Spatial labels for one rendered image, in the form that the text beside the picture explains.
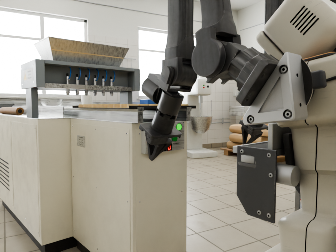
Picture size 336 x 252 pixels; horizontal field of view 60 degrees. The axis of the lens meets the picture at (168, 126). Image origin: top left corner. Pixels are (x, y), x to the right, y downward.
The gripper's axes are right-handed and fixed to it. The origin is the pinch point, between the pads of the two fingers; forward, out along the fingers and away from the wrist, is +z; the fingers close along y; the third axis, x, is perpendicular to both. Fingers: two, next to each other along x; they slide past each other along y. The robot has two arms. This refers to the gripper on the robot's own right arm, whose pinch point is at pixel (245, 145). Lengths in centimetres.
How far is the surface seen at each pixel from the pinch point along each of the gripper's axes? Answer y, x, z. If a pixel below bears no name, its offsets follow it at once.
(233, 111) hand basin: -408, -282, 139
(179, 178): -5.4, -28.7, 38.6
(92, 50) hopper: 4, -126, 5
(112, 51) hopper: -10, -126, 5
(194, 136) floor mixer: -293, -265, 180
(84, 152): 23, -77, 51
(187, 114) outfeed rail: -8.5, -40.3, 8.2
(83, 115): 21, -89, 34
